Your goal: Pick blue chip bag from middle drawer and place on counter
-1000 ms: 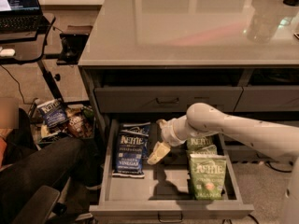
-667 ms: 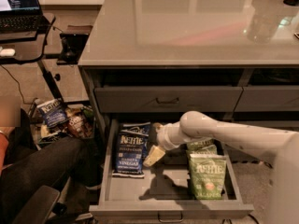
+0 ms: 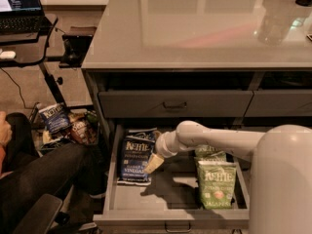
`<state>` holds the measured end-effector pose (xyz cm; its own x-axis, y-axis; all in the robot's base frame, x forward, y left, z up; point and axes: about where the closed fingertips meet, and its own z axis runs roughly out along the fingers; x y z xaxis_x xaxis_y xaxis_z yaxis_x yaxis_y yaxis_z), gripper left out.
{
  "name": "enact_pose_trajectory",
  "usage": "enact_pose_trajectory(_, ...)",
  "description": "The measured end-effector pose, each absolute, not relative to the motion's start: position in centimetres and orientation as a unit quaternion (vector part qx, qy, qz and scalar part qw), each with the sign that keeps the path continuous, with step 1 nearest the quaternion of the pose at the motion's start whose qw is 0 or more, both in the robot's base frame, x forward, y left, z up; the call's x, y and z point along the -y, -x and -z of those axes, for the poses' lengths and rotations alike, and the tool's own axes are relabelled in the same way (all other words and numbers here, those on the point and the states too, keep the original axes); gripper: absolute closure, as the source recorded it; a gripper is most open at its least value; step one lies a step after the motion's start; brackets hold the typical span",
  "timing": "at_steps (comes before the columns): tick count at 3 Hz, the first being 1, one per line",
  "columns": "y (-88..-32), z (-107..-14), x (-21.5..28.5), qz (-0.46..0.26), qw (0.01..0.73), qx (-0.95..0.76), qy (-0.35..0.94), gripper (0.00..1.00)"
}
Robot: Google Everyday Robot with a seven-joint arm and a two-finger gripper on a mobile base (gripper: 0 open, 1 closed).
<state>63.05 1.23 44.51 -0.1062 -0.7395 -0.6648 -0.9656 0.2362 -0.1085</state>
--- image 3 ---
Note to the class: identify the open grey middle drawer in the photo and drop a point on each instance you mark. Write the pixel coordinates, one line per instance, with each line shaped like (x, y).
(169, 204)

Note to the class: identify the green kettle chip bag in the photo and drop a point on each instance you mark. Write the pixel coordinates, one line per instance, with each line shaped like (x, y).
(216, 184)
(209, 153)

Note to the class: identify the seated person in dark trousers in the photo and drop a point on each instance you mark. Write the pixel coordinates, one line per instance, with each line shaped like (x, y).
(26, 176)

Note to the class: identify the rear green Kettle chip bag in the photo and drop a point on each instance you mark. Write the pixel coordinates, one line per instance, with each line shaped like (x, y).
(209, 153)

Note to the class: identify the grey cabinet with glossy counter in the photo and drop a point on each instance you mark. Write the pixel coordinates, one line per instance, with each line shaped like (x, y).
(222, 45)

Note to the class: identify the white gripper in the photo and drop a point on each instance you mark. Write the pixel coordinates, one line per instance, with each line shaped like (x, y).
(162, 145)

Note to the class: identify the person's hand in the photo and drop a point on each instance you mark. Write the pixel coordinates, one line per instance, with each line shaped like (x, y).
(5, 130)

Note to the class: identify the black laptop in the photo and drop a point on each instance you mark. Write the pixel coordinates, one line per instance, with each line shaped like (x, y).
(20, 19)

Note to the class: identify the black wire snack basket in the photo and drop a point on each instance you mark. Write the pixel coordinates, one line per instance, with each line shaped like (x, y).
(53, 141)

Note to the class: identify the blue chip bag in basket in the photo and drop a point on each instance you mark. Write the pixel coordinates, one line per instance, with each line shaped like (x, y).
(55, 117)

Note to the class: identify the blue Kettle chip bag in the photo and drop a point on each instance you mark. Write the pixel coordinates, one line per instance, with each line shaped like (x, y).
(135, 154)

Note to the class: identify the black laptop stand table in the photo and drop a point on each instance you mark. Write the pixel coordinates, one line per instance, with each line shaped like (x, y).
(35, 53)

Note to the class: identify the closed grey top drawer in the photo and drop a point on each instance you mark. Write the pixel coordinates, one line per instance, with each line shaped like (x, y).
(174, 103)

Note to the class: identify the white computer mouse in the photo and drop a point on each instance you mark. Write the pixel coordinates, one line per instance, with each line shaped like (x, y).
(8, 55)

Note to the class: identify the black chair armrest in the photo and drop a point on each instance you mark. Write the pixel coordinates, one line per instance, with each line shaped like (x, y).
(40, 217)

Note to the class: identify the front green Kettle chip bag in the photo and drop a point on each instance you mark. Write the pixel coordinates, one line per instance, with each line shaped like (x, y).
(216, 184)

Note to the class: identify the black stand base plate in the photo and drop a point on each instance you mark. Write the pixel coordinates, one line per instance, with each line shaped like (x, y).
(76, 41)

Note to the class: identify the grey right top drawer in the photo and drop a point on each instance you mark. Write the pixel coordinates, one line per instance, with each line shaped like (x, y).
(280, 103)

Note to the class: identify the brown chip bag in basket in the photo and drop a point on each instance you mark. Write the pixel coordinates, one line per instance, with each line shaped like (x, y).
(81, 130)

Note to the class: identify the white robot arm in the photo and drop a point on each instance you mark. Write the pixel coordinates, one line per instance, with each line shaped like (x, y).
(281, 174)

